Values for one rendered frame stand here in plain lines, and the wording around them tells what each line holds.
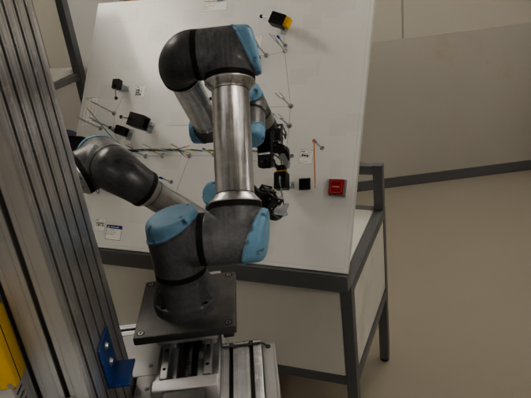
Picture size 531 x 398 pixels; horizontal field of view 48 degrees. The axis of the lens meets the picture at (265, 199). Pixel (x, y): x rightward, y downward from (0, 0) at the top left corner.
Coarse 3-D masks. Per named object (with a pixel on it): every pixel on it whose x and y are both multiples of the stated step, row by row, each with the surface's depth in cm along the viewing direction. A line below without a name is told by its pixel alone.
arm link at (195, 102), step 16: (176, 48) 131; (160, 64) 136; (176, 64) 132; (176, 80) 136; (192, 80) 136; (176, 96) 149; (192, 96) 147; (208, 96) 156; (192, 112) 155; (208, 112) 158; (192, 128) 170; (208, 128) 164
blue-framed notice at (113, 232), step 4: (108, 224) 229; (112, 224) 228; (108, 228) 228; (112, 228) 228; (116, 228) 227; (120, 228) 226; (108, 232) 228; (112, 232) 227; (116, 232) 227; (120, 232) 226; (104, 236) 228; (108, 236) 228; (112, 236) 227; (116, 236) 226; (120, 236) 226; (116, 240) 226; (120, 240) 225
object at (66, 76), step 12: (60, 0) 237; (60, 12) 239; (72, 24) 243; (72, 36) 243; (72, 48) 245; (72, 60) 247; (60, 72) 246; (72, 72) 250; (84, 72) 251; (60, 84) 239; (84, 84) 252
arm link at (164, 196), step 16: (96, 160) 143; (112, 160) 142; (128, 160) 143; (96, 176) 143; (112, 176) 141; (128, 176) 141; (144, 176) 143; (112, 192) 144; (128, 192) 142; (144, 192) 143; (160, 192) 147; (176, 192) 152; (160, 208) 149
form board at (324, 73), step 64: (192, 0) 233; (256, 0) 222; (320, 0) 213; (128, 64) 239; (320, 64) 208; (128, 128) 233; (320, 128) 204; (192, 192) 218; (320, 192) 200; (320, 256) 196
